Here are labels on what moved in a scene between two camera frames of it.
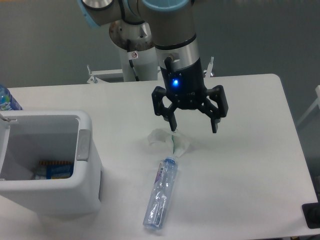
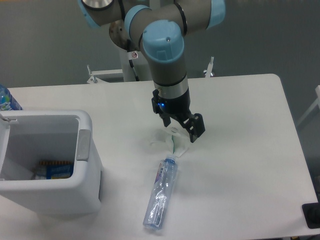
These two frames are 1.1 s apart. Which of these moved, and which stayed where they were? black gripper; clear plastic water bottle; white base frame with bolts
Moved: black gripper
Stayed: white base frame with bolts; clear plastic water bottle
